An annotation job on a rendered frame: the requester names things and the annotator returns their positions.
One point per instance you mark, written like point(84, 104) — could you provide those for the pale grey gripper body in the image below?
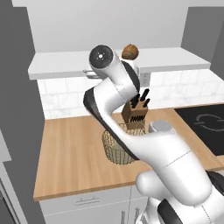
point(89, 73)

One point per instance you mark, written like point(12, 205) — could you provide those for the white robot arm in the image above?
point(175, 163)

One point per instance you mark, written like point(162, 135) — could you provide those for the brown bread loaf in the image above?
point(130, 52)

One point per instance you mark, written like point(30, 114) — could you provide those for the dark grey tall cabinet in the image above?
point(17, 87)

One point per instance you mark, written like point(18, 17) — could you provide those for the white base cabinet door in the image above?
point(141, 192)
point(87, 216)

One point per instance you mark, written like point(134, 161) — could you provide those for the wooden knife block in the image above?
point(137, 112)

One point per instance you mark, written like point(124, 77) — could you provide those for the grey round canister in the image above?
point(159, 126)

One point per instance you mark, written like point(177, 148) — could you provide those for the black hob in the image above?
point(204, 125)

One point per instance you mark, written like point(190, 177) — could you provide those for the white drawer front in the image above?
point(64, 202)

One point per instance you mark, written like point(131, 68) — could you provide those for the white wall cabinet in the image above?
point(58, 62)

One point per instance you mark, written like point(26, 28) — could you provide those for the white wall socket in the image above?
point(146, 79)

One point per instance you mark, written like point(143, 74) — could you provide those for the dark grey wall cabinet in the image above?
point(204, 32)

